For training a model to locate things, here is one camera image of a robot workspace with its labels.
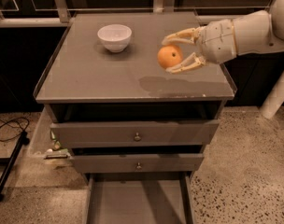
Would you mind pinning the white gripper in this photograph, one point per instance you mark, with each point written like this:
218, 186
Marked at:
217, 41

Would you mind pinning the clear plastic side bin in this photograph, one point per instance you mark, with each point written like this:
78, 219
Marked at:
43, 144

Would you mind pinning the grey top drawer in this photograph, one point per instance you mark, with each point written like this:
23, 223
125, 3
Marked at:
122, 133

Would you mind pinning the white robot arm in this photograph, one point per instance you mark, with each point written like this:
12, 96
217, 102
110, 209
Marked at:
261, 32

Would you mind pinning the white ceramic bowl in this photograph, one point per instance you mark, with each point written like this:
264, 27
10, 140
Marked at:
115, 37

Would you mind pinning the orange round fruit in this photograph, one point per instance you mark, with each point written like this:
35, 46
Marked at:
169, 56

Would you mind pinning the brass top drawer knob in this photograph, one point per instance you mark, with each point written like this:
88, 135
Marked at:
137, 137

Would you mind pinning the grey bottom drawer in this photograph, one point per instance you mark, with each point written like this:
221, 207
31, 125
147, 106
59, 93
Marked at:
146, 198

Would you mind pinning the metal window frame rail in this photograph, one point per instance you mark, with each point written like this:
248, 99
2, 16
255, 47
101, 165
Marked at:
10, 13

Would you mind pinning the brass middle drawer knob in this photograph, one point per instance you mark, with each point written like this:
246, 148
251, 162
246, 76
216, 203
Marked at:
138, 166

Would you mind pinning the grey drawer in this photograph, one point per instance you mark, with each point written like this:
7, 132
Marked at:
146, 198
122, 133
126, 163

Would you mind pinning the grey drawer cabinet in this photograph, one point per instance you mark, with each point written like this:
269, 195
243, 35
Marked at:
85, 82

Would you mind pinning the brass drawer knob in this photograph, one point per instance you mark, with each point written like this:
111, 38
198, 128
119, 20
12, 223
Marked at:
137, 137
138, 166

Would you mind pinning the grey middle drawer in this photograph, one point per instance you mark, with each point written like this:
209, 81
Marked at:
126, 163

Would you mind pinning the black stand bar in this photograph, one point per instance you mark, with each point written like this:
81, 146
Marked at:
23, 140

